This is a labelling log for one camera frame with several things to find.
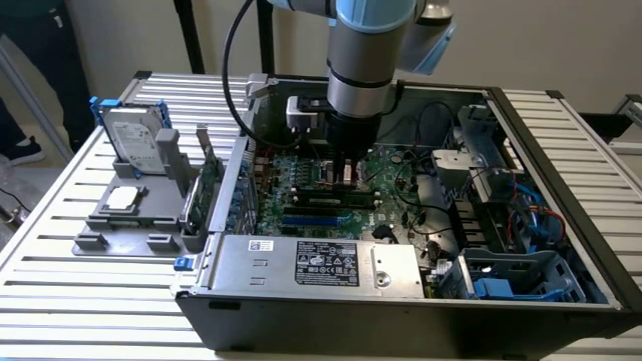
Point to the black stand pole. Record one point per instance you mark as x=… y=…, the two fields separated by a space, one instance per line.
x=267 y=37
x=191 y=37

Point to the green motherboard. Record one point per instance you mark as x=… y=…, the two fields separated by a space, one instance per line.
x=301 y=210

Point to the blue disk bracket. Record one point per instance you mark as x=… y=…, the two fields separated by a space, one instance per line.
x=163 y=113

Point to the silver CPU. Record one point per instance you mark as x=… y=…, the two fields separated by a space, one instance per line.
x=122 y=197

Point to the silver hard disk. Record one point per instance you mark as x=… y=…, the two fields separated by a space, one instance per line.
x=134 y=139

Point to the blue expansion slot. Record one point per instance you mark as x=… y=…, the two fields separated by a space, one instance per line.
x=309 y=220

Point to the black RAM stick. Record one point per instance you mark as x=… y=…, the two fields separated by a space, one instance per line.
x=341 y=203
x=321 y=194

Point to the green graphics card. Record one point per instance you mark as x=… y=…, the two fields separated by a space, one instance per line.
x=203 y=188

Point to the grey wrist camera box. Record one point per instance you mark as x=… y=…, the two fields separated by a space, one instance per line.
x=303 y=113

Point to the blue case latch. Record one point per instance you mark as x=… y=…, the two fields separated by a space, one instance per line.
x=183 y=263

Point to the black open PC case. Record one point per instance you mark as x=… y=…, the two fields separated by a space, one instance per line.
x=351 y=323

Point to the CPU socket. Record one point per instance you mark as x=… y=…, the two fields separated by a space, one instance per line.
x=326 y=171

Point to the grey disk bay blue clips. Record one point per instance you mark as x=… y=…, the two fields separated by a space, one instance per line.
x=522 y=274

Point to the person's dark shoe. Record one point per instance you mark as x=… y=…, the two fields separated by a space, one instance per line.
x=23 y=152

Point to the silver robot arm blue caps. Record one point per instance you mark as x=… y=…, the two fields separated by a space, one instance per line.
x=361 y=49

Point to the silver power supply unit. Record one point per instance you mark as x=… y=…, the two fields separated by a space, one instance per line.
x=311 y=263

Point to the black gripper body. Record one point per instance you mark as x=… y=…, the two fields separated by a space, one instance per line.
x=351 y=131

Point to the grey parts rack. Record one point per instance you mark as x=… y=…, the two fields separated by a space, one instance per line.
x=135 y=222

